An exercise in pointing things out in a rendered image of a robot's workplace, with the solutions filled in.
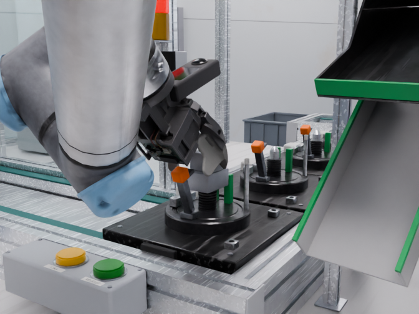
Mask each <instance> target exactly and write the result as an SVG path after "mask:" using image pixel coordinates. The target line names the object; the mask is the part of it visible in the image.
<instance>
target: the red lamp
mask: <svg viewBox="0 0 419 314"><path fill-rule="evenodd" d="M155 13H169V0H157V4H156V9H155Z"/></svg>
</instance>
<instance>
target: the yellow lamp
mask: <svg viewBox="0 0 419 314"><path fill-rule="evenodd" d="M152 38H153V40H170V15H169V14H168V13H155V18H154V23H153V32H152Z"/></svg>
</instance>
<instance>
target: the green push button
mask: <svg viewBox="0 0 419 314"><path fill-rule="evenodd" d="M124 271H125V267H124V263H123V262H122V261H121V260H118V259H103V260H100V261H98V262H96V263H95V264H94V266H93V275H94V276H96V277H98V278H114V277H118V276H120V275H121V274H123V273H124Z"/></svg>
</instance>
